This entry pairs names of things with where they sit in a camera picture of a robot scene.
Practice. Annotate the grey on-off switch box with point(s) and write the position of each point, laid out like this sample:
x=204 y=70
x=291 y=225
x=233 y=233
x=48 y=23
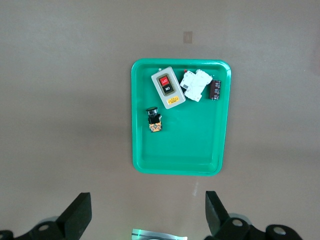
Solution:
x=172 y=100

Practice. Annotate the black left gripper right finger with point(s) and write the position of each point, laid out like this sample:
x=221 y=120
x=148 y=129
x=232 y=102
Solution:
x=215 y=212

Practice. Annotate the brownish tape piece on table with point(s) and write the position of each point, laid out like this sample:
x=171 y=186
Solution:
x=187 y=37

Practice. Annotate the green plastic tray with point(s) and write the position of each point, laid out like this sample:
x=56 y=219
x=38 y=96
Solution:
x=190 y=140

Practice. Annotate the black yellow push button switch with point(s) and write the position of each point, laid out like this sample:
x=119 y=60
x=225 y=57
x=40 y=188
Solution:
x=155 y=122

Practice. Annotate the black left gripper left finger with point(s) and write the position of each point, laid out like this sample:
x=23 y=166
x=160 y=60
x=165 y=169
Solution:
x=76 y=212

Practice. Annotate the white circuit breaker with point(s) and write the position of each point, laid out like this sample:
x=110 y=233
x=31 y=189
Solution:
x=197 y=85

